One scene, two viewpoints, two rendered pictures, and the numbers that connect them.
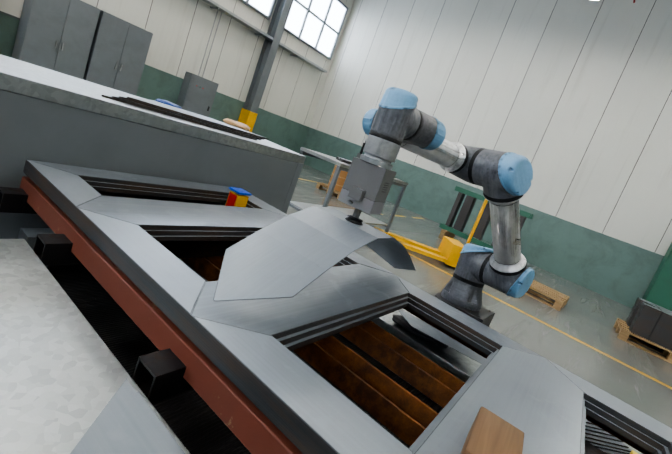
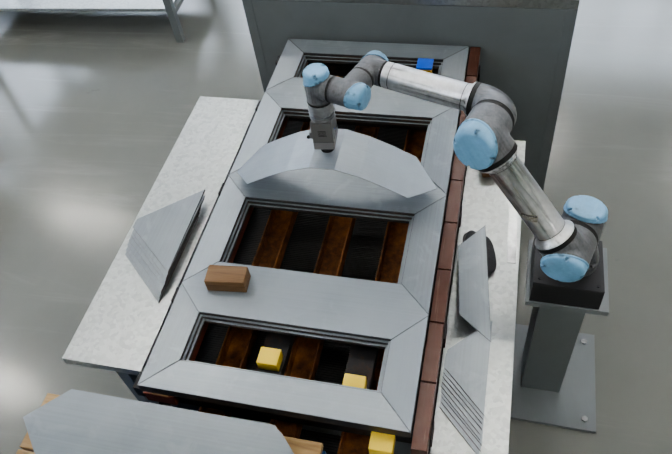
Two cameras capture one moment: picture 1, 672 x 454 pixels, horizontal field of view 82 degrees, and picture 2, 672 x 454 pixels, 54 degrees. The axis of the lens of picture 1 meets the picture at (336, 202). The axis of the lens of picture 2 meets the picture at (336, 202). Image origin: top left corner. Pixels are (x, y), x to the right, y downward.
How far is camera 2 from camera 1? 2.04 m
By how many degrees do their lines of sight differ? 75
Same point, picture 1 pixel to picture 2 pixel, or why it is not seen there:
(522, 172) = (469, 146)
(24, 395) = (191, 181)
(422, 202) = not seen: outside the picture
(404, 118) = (309, 92)
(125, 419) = (190, 202)
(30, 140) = (290, 24)
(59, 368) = (206, 176)
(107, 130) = (331, 11)
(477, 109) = not seen: outside the picture
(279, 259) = (265, 161)
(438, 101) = not seen: outside the picture
